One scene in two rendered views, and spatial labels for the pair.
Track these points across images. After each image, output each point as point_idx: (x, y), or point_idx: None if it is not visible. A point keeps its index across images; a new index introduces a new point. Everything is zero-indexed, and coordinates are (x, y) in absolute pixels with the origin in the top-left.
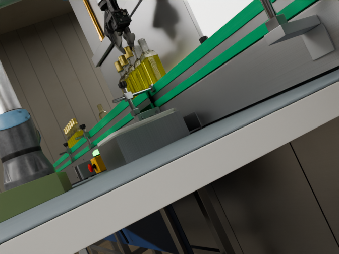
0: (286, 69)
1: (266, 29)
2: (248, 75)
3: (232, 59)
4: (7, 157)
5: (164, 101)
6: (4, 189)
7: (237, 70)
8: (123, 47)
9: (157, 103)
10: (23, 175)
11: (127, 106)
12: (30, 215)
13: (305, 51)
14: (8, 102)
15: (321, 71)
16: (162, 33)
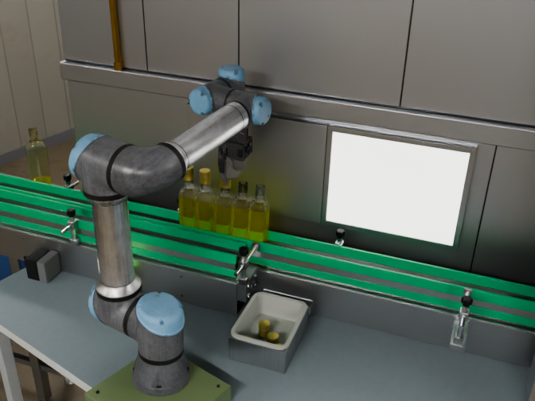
0: (426, 332)
1: (427, 300)
2: (393, 317)
3: (386, 298)
4: (165, 363)
5: (264, 264)
6: (149, 392)
7: (386, 308)
8: (164, 109)
9: (251, 258)
10: (181, 381)
11: (226, 262)
12: None
13: (447, 332)
14: (132, 270)
15: (448, 346)
16: (268, 165)
